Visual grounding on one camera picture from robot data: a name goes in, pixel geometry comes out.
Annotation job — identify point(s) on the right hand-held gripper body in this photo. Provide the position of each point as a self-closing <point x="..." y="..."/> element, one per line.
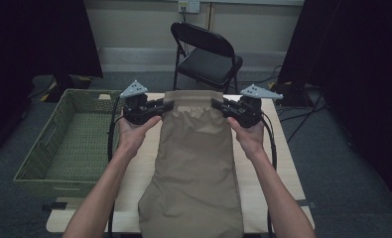
<point x="249" y="112"/>

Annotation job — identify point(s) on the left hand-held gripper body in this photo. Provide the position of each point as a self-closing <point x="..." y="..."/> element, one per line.
<point x="135" y="109"/>

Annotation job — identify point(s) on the beige shorts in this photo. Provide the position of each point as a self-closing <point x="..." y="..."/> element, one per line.
<point x="193" y="172"/>

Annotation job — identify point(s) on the green woven basket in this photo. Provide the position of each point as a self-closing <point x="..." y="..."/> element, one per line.
<point x="77" y="148"/>

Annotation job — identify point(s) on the person's right hand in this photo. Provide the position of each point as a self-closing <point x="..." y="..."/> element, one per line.
<point x="251" y="139"/>

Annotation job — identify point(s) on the person's left hand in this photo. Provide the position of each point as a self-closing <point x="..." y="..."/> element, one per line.
<point x="132" y="137"/>

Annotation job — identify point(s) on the black folding chair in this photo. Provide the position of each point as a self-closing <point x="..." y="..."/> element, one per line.
<point x="206" y="64"/>

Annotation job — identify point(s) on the striped stand base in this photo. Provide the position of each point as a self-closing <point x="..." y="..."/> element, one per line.
<point x="289" y="91"/>
<point x="56" y="89"/>

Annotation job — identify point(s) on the dark tape strip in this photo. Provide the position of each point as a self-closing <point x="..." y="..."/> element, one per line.
<point x="54" y="207"/>
<point x="309" y="204"/>

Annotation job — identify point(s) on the black curtain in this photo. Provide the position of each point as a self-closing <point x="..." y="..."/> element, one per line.
<point x="34" y="39"/>
<point x="359" y="66"/>

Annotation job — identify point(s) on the wall power outlet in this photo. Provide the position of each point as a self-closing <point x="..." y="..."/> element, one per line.
<point x="189" y="5"/>

